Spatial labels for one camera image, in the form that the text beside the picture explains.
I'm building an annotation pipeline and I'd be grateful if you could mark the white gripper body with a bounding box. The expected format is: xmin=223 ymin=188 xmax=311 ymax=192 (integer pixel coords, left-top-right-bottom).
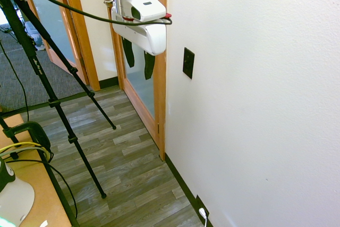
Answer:
xmin=110 ymin=7 xmax=167 ymax=56

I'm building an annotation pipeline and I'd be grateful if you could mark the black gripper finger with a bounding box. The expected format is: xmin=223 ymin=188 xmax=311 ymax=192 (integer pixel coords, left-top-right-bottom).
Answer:
xmin=122 ymin=36 xmax=135 ymax=68
xmin=143 ymin=49 xmax=156 ymax=80

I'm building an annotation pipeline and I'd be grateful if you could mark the wooden framed glass door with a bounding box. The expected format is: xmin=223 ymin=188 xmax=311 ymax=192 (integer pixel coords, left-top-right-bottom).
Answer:
xmin=105 ymin=0 xmax=168 ymax=162

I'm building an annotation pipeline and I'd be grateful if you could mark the wooden framed glass partition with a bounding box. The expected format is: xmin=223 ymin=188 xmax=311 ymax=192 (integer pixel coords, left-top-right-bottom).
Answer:
xmin=16 ymin=0 xmax=101 ymax=91

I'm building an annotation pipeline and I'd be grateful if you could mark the black table clamp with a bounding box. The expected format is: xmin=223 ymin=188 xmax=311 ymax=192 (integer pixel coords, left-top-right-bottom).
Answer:
xmin=2 ymin=121 xmax=52 ymax=151

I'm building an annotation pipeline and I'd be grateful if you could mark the white power plug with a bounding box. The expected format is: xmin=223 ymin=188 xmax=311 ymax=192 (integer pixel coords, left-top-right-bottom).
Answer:
xmin=198 ymin=207 xmax=209 ymax=227

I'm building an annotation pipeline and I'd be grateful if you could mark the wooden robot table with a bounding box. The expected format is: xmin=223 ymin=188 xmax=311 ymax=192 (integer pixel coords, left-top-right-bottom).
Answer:
xmin=0 ymin=113 xmax=72 ymax=227

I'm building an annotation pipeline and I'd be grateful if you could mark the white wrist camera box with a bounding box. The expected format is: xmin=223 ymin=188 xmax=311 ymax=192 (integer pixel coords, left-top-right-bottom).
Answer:
xmin=122 ymin=0 xmax=167 ymax=22

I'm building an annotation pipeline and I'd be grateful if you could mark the black light switch plate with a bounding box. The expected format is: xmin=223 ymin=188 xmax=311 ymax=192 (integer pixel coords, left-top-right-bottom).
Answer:
xmin=182 ymin=47 xmax=196 ymax=80

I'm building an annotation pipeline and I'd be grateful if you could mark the black camera tripod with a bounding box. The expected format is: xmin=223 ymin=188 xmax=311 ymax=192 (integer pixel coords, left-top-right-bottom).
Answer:
xmin=0 ymin=0 xmax=117 ymax=227

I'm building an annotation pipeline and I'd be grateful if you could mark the yellow cable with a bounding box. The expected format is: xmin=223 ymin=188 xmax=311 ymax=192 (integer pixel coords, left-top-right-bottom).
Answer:
xmin=0 ymin=141 xmax=51 ymax=162

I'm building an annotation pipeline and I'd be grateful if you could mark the black thin cable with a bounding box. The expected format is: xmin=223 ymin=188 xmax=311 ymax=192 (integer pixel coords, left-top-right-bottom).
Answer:
xmin=5 ymin=149 xmax=79 ymax=220

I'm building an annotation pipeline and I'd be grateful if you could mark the grey cable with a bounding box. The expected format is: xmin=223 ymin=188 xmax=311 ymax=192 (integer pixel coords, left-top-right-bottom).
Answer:
xmin=0 ymin=146 xmax=49 ymax=158

